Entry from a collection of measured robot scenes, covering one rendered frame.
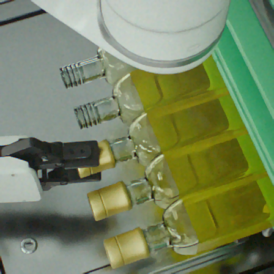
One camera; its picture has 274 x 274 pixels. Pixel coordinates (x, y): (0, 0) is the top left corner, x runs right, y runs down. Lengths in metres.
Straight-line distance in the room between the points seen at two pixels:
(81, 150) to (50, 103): 0.22
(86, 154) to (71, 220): 0.16
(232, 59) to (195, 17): 0.38
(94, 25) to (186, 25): 0.09
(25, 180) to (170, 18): 0.41
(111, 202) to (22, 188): 0.11
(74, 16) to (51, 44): 0.53
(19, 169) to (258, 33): 0.30
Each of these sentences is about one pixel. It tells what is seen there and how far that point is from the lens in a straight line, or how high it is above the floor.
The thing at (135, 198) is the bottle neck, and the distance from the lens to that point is 0.86.
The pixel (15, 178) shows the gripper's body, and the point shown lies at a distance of 0.86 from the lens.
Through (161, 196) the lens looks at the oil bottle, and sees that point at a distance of 0.85.
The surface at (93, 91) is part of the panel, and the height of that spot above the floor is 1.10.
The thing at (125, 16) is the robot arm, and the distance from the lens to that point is 0.51.
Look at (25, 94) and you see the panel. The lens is 1.08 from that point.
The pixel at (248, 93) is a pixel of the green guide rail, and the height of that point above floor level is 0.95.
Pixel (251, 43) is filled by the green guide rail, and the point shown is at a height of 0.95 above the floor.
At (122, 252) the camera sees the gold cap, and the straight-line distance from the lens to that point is 0.83.
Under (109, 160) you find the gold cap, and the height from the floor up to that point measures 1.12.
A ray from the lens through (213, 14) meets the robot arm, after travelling 0.52.
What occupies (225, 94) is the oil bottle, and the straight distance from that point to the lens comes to 0.90.
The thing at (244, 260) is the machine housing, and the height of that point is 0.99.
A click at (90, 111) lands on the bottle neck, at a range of 0.90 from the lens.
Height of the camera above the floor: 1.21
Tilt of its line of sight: 8 degrees down
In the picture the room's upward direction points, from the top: 108 degrees counter-clockwise
